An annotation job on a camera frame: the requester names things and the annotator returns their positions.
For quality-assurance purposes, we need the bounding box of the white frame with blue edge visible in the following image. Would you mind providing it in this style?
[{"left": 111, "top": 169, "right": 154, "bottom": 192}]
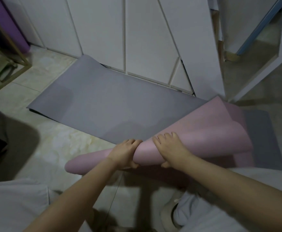
[{"left": 207, "top": 0, "right": 282, "bottom": 102}]

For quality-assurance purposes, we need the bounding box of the person's left forearm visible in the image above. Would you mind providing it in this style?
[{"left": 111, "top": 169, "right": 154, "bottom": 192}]
[{"left": 24, "top": 157, "right": 119, "bottom": 232}]

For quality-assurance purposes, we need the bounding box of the white wardrobe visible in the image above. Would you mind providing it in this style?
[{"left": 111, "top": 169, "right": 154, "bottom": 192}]
[{"left": 1, "top": 0, "right": 226, "bottom": 99}]

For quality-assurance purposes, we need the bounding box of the grey and pink yoga mat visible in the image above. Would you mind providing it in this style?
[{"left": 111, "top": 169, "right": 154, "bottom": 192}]
[{"left": 27, "top": 55, "right": 282, "bottom": 175}]

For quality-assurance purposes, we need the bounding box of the gold metal rack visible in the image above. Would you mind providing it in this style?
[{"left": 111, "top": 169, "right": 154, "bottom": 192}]
[{"left": 0, "top": 8, "right": 32, "bottom": 98}]

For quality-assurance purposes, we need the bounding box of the green handled exercise band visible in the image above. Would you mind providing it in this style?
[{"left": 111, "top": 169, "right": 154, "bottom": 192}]
[{"left": 0, "top": 55, "right": 18, "bottom": 87}]

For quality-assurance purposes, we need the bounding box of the rolled purple yoga mat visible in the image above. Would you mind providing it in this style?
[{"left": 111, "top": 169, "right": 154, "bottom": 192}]
[{"left": 0, "top": 0, "right": 31, "bottom": 54}]

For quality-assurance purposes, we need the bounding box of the person's left hand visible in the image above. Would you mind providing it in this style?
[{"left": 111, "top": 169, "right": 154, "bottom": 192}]
[{"left": 107, "top": 139, "right": 143, "bottom": 170}]

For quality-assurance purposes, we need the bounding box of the white slipper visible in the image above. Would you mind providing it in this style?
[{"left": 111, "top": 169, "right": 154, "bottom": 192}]
[{"left": 160, "top": 191, "right": 185, "bottom": 230}]

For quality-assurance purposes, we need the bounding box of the person's right hand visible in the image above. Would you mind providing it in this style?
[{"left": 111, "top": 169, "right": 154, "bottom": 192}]
[{"left": 152, "top": 132, "right": 193, "bottom": 169}]

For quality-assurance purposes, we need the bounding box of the person's right forearm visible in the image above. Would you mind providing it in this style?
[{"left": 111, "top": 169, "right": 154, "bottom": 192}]
[{"left": 179, "top": 153, "right": 282, "bottom": 232}]

